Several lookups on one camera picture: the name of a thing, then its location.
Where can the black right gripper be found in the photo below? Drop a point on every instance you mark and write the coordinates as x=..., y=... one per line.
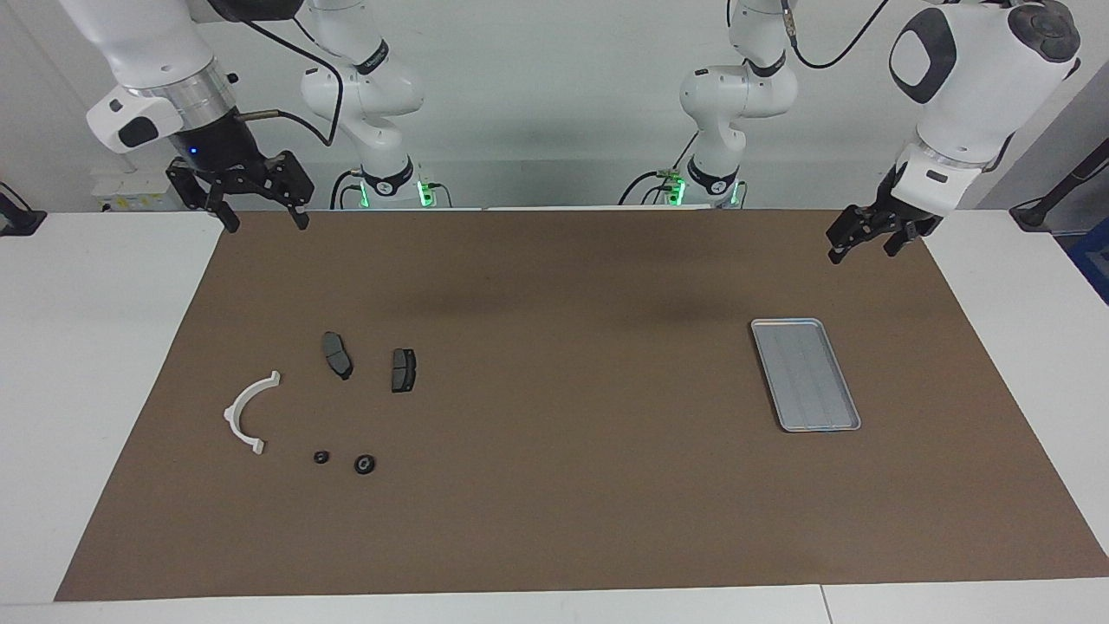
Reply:
x=223, y=160

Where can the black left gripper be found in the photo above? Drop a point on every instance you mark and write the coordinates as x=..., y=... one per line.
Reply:
x=897, y=204

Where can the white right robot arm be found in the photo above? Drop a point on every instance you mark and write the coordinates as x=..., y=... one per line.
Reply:
x=147, y=52

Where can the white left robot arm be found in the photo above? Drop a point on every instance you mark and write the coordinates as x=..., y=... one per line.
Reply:
x=979, y=95

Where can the silver metal tray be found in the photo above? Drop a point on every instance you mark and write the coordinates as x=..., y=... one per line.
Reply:
x=810, y=377

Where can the white cardboard box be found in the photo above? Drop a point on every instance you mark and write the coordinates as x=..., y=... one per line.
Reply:
x=130, y=195

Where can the curved dark brake pad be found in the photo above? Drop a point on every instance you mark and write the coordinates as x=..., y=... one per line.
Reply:
x=337, y=355

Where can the blue crate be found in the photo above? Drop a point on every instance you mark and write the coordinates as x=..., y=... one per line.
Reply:
x=1093, y=264

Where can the rectangular dark brake pad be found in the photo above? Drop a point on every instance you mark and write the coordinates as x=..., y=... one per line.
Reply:
x=403, y=371

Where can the brown table mat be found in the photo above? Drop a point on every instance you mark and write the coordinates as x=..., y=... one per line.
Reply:
x=563, y=520

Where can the white semicircular plastic bracket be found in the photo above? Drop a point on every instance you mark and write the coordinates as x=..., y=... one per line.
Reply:
x=236, y=416

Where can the black clamp mount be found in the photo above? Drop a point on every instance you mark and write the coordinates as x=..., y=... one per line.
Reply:
x=17, y=218

